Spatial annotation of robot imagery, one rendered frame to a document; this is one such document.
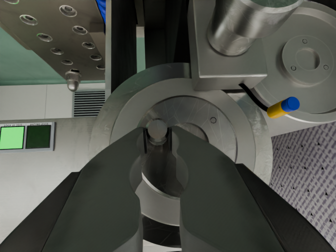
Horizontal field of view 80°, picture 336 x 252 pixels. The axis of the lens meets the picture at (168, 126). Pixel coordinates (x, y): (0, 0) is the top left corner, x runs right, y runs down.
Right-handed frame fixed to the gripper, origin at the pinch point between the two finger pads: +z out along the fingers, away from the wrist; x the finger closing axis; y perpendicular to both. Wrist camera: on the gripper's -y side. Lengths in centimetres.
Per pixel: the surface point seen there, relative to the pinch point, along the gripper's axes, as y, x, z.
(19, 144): 20.4, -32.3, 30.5
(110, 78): -1.2, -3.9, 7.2
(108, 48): -3.4, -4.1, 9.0
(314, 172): 11.7, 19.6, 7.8
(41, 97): 98, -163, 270
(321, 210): 14.9, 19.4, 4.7
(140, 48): 29, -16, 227
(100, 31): -3.5, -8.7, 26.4
